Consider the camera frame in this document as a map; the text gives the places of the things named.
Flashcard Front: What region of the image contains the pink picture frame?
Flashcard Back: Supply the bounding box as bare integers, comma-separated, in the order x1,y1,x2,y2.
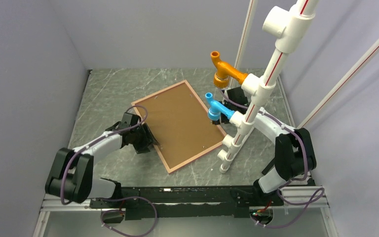
131,80,226,173

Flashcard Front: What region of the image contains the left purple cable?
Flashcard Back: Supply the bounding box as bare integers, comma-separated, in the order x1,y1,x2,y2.
60,105,158,237

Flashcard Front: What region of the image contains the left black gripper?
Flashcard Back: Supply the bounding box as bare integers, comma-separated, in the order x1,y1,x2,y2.
131,123,159,154

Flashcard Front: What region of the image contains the black flat bar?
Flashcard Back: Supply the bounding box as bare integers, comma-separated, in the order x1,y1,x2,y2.
261,159,275,175

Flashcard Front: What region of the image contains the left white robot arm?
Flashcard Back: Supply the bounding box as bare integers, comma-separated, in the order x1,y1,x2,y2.
44,112,158,207

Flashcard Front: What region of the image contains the orange pipe fitting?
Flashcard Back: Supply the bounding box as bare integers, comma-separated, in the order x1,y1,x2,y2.
210,51,248,89

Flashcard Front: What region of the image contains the white diagonal pipe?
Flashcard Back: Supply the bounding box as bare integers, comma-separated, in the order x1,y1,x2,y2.
297,38,379,128

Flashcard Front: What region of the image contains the blue pipe fitting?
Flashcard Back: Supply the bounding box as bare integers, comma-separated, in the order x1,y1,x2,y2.
205,92,235,121

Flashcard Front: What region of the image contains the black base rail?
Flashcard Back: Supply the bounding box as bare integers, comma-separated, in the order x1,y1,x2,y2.
89,185,283,220

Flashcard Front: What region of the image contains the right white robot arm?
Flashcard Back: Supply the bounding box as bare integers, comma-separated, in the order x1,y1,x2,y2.
205,93,317,205

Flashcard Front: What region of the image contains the white pvc pipe stand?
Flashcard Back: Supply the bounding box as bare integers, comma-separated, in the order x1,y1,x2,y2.
216,0,321,174

